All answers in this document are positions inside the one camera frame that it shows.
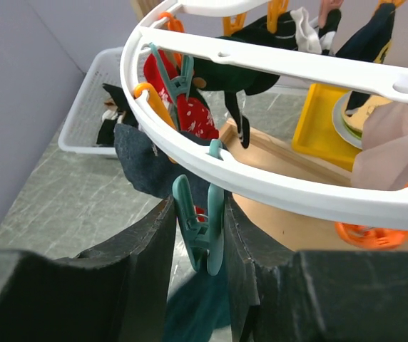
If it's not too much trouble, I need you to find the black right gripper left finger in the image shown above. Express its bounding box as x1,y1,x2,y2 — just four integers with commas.
0,199,175,341

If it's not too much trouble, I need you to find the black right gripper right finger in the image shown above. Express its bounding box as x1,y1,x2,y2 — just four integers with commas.
225,198,408,341

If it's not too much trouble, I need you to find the teal green sock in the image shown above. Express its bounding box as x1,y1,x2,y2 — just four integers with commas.
162,267,230,342

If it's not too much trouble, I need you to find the teal plastic clip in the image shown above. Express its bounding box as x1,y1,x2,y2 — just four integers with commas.
171,139,226,277

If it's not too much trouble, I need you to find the white round clip hanger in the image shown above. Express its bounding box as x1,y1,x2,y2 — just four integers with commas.
119,0,408,233

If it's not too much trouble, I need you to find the black white socks pile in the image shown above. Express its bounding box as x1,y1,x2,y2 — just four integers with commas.
96,83,138,147

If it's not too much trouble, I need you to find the orange plastic clip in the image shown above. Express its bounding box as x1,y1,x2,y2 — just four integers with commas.
335,183,408,250

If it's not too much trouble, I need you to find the dark navy sock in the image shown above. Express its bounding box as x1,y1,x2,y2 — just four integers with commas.
114,124,210,211

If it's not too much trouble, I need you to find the white plastic laundry basket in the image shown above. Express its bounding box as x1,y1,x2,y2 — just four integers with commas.
58,47,123,159

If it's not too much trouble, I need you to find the yellow plastic tray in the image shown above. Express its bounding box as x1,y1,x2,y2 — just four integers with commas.
292,83,360,171

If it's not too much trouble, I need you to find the red snowflake sock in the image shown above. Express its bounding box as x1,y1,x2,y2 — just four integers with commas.
143,53,219,140

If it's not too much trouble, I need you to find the navy santa belt sock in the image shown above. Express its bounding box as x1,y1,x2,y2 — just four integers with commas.
335,2,396,63

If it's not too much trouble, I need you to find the white black striped sock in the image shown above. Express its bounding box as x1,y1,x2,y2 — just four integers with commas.
289,7,341,56

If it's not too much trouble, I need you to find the wooden hanger rack frame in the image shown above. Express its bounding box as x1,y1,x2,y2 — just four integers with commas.
218,119,408,254

